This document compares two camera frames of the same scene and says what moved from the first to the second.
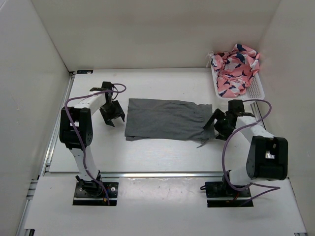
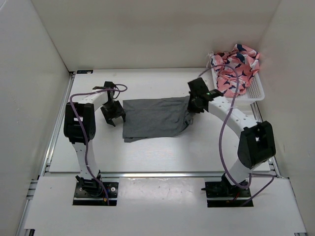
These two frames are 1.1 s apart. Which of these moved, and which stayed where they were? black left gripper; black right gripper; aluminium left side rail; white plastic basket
Moved: black right gripper
Stayed: aluminium left side rail; white plastic basket; black left gripper
